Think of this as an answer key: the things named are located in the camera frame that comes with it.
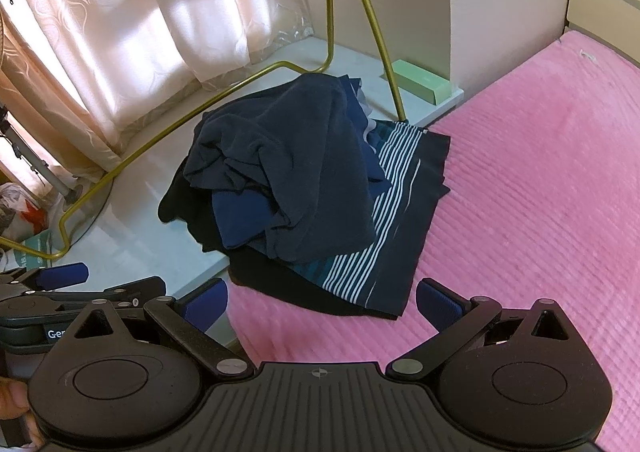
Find dark navy fleece pants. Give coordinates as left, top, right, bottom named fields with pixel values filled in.
left=157, top=73, right=375, bottom=264

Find gold metal clothes rack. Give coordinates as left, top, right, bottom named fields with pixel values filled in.
left=0, top=0, right=409, bottom=262

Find person's left hand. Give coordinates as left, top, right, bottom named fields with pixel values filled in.
left=1, top=377, right=44, bottom=451

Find red white plastic bag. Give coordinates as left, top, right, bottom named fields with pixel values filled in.
left=0, top=182, right=48, bottom=243

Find grey metal tripod leg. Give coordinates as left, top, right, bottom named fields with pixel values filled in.
left=1, top=104, right=82, bottom=205

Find royal blue garment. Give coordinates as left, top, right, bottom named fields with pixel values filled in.
left=212, top=189, right=290, bottom=254

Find pink plush bed blanket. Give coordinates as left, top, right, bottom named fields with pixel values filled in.
left=228, top=30, right=639, bottom=451

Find green rectangular box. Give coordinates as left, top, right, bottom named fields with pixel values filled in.
left=392, top=60, right=452, bottom=105

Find beige patterned curtain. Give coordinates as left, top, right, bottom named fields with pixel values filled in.
left=1, top=0, right=312, bottom=180

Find wooden bed headboard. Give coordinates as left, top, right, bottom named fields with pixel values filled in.
left=565, top=0, right=640, bottom=65

